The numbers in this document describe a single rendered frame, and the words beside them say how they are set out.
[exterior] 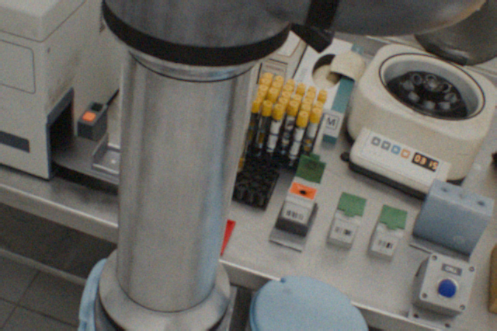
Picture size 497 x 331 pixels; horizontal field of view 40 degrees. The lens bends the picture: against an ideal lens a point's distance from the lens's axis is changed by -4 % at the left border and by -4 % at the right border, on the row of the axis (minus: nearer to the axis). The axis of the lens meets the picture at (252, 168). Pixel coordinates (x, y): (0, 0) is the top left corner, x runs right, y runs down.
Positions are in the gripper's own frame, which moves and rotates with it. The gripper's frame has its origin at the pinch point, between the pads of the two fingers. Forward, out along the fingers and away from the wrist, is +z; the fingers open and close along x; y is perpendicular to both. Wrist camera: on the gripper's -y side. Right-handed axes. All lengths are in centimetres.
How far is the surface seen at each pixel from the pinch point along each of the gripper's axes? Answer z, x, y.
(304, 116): 6.0, -6.0, -7.7
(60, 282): 105, -30, 51
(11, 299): 105, -19, 60
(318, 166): 7.2, 3.3, -12.1
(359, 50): 10.7, -38.7, -12.8
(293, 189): 10.0, 6.4, -9.8
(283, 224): 15.2, 8.6, -9.8
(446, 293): 11.5, 15.9, -34.4
